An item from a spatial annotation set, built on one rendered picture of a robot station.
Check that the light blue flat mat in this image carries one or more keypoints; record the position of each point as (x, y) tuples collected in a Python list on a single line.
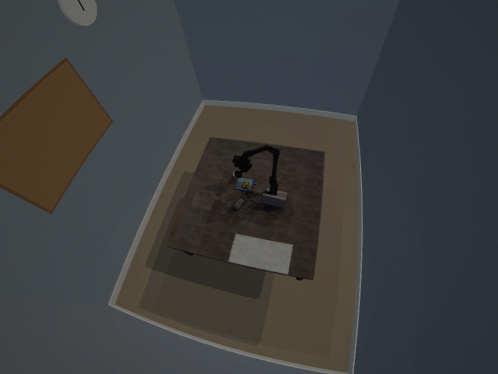
[(239, 185)]

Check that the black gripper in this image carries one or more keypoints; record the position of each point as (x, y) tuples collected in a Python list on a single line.
[(243, 169)]

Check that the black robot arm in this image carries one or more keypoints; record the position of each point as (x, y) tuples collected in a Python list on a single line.
[(244, 162)]

